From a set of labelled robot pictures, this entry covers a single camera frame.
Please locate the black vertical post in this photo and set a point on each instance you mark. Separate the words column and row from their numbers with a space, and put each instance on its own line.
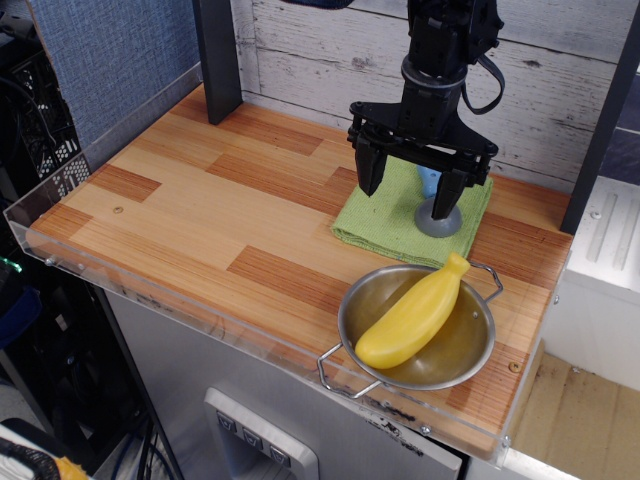
column 612, row 108
column 218, row 58

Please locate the silver metal pot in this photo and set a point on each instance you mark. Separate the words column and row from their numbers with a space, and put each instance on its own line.
column 457, row 352

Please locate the white ridged block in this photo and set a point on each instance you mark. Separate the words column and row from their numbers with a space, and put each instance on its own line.
column 605, row 248

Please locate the yellow black object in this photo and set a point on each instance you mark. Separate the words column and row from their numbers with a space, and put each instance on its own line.
column 42, row 465

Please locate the clear acrylic table guard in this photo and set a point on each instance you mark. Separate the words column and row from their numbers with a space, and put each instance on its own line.
column 214, row 247

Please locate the black left vertical post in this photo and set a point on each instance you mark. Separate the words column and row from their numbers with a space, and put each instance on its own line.
column 218, row 58

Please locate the black right vertical post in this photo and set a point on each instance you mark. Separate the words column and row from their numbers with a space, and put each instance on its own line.
column 612, row 108

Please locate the green folded cloth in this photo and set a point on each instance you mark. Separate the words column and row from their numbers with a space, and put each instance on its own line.
column 384, row 223

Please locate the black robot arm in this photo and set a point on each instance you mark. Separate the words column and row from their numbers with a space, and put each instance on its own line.
column 446, row 37

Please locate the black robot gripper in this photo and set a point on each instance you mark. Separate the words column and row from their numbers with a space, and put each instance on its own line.
column 424, row 128

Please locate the gray ball blue handle scoop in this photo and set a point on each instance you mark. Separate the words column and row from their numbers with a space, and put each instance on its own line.
column 423, row 214

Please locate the yellow toy banana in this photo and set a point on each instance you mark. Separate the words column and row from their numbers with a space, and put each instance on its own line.
column 414, row 319

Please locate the gray dispenser control panel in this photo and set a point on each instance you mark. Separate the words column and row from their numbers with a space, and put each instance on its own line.
column 254, row 448

